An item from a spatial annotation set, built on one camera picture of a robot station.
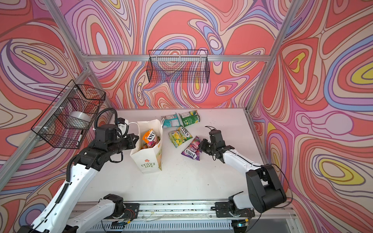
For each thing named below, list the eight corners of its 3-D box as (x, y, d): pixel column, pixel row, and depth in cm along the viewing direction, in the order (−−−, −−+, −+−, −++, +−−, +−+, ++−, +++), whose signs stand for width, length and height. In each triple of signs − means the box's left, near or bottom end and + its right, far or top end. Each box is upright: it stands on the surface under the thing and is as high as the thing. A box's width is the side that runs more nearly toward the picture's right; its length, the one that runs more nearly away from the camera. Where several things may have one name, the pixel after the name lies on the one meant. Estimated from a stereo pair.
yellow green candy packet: (176, 148, 98) (176, 145, 95) (167, 137, 104) (167, 134, 100) (191, 138, 103) (191, 135, 100) (182, 128, 109) (182, 125, 106)
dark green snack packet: (183, 126, 109) (183, 124, 107) (179, 115, 117) (179, 113, 115) (201, 122, 112) (201, 120, 110) (196, 111, 119) (196, 109, 118)
